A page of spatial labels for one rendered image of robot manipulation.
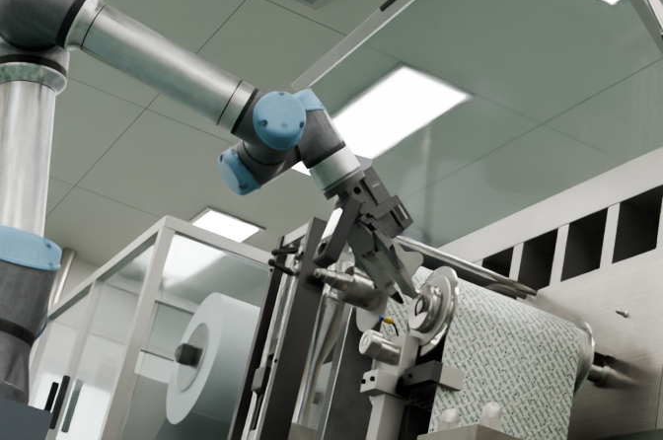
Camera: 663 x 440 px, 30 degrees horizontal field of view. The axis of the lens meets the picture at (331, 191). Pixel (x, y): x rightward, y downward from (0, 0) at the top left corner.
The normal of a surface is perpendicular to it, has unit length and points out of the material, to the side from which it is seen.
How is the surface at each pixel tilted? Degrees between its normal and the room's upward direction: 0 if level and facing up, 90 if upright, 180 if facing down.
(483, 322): 90
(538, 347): 90
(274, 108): 90
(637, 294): 90
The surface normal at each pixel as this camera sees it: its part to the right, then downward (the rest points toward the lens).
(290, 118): 0.22, -0.34
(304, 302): 0.43, -0.27
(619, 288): -0.88, -0.35
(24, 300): 0.72, -0.12
